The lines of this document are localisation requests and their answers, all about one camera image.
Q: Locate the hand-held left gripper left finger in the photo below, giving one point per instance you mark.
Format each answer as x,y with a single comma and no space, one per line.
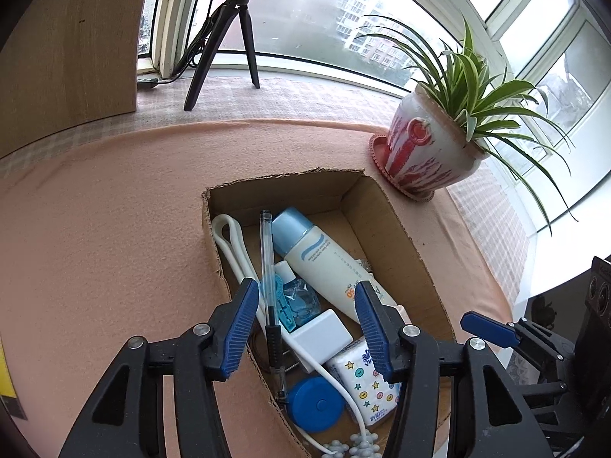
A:
241,329

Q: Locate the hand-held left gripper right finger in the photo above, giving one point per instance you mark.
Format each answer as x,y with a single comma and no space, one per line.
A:
374,329

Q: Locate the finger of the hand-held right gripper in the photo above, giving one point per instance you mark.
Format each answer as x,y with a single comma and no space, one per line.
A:
487,328
549,400

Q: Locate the blue phone stand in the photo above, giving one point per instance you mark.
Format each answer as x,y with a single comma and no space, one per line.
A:
281,303

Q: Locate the white plug charger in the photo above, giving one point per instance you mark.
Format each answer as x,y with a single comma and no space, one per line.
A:
320,336

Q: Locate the eye drop bottle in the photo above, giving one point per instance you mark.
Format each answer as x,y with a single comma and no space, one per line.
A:
300,305

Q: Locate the white sunscreen bottle blue cap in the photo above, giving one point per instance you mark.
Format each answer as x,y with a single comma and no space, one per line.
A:
324,267

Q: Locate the black gel pen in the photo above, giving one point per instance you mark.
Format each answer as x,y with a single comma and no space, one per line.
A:
266,248

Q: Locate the blue round tape measure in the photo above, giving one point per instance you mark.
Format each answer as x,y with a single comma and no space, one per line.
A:
315,403

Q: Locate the cardboard box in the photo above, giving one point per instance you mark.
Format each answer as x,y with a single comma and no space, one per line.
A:
372,210

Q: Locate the star-print tissue pack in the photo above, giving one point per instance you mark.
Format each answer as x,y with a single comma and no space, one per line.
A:
363,386

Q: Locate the red pot saucer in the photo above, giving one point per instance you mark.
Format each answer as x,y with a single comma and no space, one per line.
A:
377,152

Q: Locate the pink felt table cloth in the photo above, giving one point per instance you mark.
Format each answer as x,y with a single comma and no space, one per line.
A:
119,200

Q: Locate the red and white plant pot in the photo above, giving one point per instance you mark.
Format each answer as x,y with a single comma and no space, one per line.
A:
429,148

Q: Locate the checked sill cloth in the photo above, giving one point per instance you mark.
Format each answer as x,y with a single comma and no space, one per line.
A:
310,100

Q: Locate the yellow ruler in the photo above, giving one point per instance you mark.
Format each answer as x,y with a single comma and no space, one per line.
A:
5,372

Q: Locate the spider plant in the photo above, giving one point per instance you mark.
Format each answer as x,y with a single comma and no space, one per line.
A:
468,86

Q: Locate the black tripod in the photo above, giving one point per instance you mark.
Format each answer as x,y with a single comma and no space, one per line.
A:
203,76

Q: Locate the white framed window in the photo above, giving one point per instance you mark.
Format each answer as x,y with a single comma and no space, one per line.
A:
305,19

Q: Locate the wooden board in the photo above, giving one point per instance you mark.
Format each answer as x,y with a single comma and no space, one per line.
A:
71,47

